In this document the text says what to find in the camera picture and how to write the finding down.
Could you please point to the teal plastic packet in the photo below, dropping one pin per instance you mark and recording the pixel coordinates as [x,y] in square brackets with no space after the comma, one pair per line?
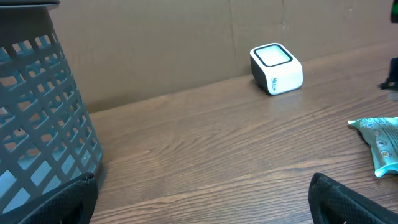
[381,136]

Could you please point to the grey plastic mesh basket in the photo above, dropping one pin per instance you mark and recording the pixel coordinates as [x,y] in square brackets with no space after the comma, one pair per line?
[47,137]

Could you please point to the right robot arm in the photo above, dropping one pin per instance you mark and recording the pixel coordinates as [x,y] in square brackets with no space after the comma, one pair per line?
[394,15]

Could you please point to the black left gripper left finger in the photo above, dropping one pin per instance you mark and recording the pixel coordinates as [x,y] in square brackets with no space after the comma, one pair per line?
[71,202]

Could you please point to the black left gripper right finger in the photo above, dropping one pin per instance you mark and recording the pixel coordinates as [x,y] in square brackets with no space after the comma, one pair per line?
[332,202]

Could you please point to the white barcode scanner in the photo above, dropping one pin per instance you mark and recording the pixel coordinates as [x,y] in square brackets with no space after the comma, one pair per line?
[275,69]

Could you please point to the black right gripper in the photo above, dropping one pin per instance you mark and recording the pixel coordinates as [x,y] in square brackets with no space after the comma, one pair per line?
[392,79]

